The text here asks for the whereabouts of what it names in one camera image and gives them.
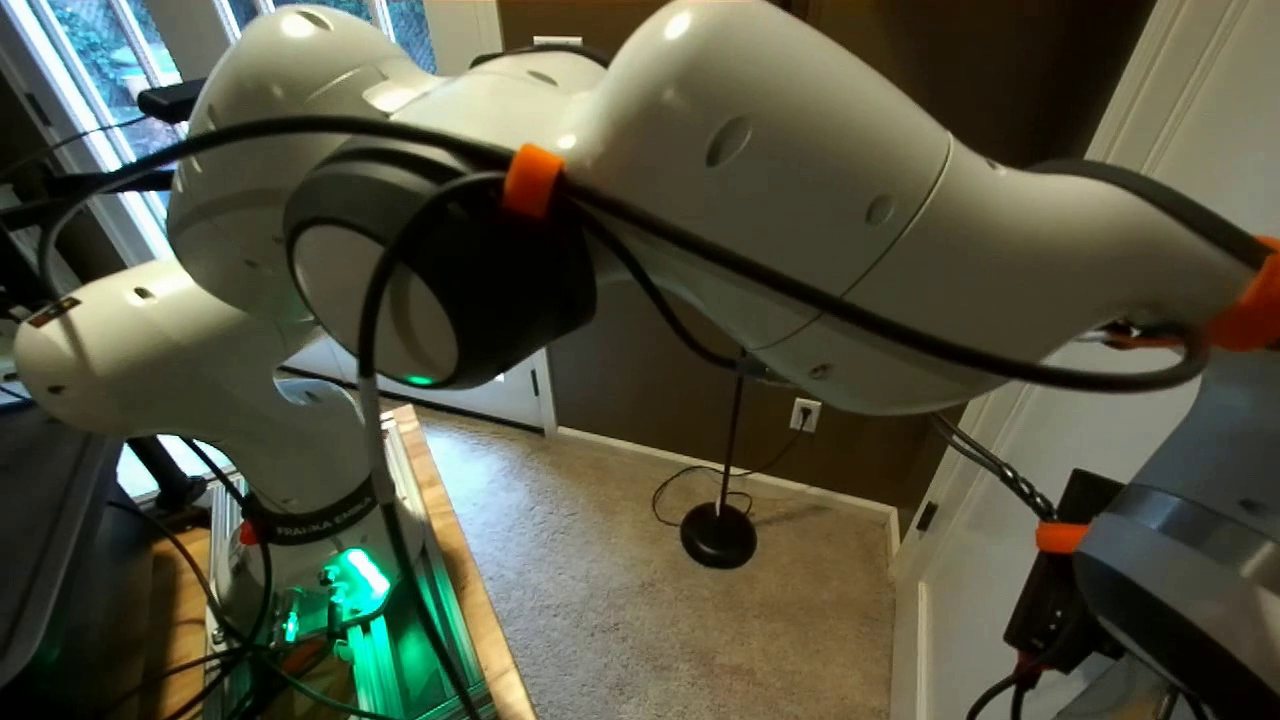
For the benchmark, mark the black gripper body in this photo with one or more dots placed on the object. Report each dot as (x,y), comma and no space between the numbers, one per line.
(1187,561)

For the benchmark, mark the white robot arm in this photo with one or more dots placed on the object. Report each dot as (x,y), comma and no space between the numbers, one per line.
(730,152)

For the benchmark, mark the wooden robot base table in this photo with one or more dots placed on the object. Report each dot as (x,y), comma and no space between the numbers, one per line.
(376,621)

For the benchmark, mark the black floor lamp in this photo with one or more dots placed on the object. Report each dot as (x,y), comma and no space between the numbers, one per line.
(723,534)

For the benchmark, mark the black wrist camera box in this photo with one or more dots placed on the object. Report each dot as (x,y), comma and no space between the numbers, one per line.
(1048,621)

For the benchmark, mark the white wall outlet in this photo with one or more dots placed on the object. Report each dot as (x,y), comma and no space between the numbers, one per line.
(804,415)

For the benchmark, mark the black camera on stand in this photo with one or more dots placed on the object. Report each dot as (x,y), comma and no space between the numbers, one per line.
(170,100)

